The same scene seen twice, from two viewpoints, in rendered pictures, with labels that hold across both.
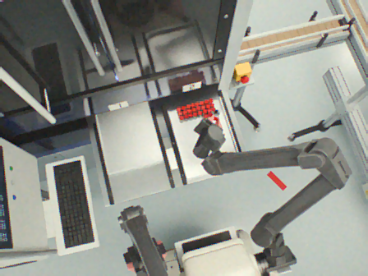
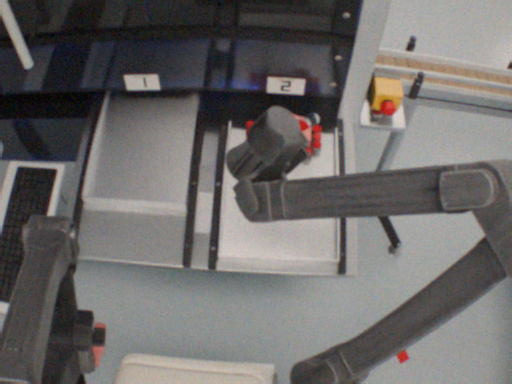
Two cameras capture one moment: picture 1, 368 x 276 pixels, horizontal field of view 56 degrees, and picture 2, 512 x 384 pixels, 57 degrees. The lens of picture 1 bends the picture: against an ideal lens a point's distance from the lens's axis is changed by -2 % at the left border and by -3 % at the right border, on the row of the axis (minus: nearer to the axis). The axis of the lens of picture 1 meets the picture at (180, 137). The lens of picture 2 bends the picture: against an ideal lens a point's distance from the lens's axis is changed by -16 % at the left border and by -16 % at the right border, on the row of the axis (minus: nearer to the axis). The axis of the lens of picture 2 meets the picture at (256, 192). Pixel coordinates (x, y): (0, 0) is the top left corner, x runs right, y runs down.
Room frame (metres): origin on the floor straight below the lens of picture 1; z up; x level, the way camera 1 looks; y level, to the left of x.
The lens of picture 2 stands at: (-0.10, -0.18, 2.04)
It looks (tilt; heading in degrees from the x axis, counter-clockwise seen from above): 64 degrees down; 13
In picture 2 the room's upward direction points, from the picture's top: 2 degrees clockwise
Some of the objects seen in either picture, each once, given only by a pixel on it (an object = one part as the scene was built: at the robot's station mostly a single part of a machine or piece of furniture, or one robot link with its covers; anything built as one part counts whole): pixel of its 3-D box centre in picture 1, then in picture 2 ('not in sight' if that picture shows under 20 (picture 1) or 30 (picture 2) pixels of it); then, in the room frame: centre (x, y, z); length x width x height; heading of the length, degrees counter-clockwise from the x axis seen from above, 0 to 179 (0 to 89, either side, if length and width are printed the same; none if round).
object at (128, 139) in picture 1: (126, 132); (142, 140); (0.50, 0.25, 0.90); 0.34 x 0.26 x 0.04; 13
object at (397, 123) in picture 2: (237, 74); (380, 107); (0.79, -0.31, 0.87); 0.14 x 0.13 x 0.02; 13
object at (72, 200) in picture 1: (72, 203); (20, 232); (0.19, 0.52, 0.82); 0.40 x 0.14 x 0.02; 11
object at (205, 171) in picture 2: (170, 153); (204, 198); (0.38, 0.05, 0.91); 0.14 x 0.03 x 0.06; 13
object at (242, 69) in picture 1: (241, 70); (386, 92); (0.74, -0.30, 1.00); 0.08 x 0.07 x 0.07; 13
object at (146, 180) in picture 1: (166, 138); (208, 173); (0.47, 0.07, 0.87); 0.70 x 0.48 x 0.02; 103
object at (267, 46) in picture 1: (283, 39); (465, 80); (0.94, -0.55, 0.92); 0.69 x 0.16 x 0.16; 103
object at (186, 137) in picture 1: (204, 136); (281, 190); (0.46, -0.11, 0.90); 0.34 x 0.26 x 0.04; 12
